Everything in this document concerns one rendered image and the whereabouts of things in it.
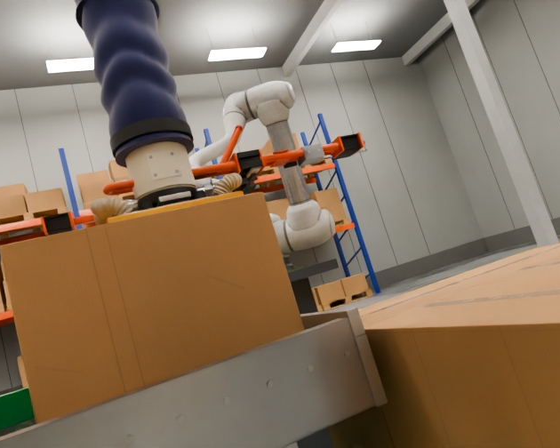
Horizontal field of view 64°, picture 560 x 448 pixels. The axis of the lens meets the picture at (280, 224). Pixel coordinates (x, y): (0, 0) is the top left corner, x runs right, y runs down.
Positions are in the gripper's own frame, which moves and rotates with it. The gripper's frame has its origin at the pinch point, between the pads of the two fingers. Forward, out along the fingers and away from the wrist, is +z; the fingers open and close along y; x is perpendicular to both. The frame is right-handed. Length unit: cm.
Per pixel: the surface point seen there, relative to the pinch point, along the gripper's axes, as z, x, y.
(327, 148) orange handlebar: 3.6, -24.7, 0.5
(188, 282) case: 17.0, 30.0, 31.0
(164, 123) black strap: 11.2, 24.6, -11.6
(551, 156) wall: -589, -955, -89
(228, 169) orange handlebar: 2.5, 8.5, 1.0
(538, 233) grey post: -167, -306, 53
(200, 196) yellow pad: 10.7, 20.5, 9.8
